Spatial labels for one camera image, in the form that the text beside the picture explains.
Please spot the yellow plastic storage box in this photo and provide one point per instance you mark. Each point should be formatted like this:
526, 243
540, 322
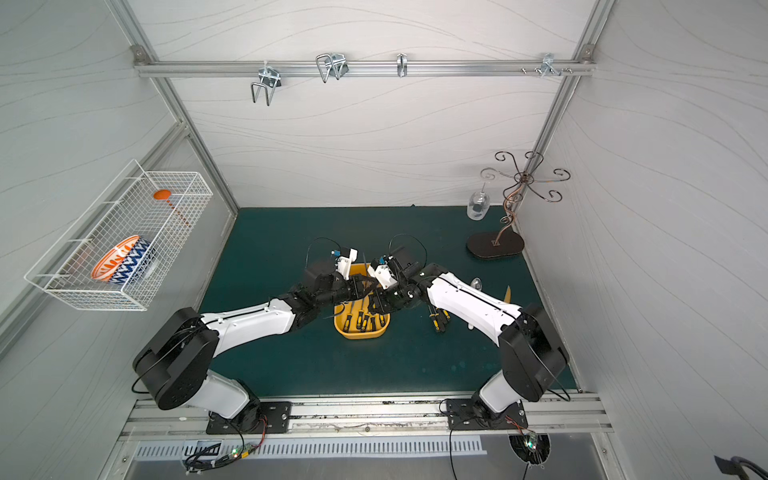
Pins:
360, 331

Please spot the small metal hook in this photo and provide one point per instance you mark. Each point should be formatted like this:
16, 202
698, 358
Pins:
401, 65

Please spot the green table mat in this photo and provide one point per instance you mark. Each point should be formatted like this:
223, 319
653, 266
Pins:
265, 255

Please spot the right metal bracket hook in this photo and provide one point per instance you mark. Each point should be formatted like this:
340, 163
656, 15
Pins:
547, 68

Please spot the white vented cable duct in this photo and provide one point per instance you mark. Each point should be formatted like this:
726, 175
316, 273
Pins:
320, 448

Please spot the metal clamp hook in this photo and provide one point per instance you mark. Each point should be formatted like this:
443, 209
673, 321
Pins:
331, 65

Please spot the double metal hook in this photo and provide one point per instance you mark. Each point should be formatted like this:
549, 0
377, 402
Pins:
268, 81

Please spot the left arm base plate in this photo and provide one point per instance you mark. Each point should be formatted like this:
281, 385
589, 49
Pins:
266, 417

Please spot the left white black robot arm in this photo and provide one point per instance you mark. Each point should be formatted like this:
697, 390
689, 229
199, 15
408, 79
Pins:
175, 365

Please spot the aluminium top rail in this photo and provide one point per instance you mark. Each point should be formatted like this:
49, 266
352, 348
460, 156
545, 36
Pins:
357, 68

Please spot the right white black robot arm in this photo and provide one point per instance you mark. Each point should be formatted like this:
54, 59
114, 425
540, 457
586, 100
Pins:
532, 352

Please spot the metal hook tree stand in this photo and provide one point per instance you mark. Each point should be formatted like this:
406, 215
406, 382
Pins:
506, 242

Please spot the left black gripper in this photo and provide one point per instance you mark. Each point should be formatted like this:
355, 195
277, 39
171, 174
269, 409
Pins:
354, 287

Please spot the clear glass cup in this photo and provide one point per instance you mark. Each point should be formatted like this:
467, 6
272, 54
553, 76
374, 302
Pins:
478, 205

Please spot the orange white patterned bowl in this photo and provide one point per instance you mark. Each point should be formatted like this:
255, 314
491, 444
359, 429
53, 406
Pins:
107, 267

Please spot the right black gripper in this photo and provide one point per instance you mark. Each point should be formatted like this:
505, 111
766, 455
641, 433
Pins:
384, 298

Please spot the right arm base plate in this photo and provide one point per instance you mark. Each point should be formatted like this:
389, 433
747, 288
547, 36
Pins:
470, 414

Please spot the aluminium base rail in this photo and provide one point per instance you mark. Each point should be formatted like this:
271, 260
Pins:
418, 414

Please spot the white wire basket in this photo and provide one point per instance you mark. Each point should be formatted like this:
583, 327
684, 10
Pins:
124, 208

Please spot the blue white patterned bowl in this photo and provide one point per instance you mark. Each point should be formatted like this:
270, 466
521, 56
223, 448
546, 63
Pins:
135, 263

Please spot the orange small spoon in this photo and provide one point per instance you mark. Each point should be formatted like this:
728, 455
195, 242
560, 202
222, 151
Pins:
164, 195

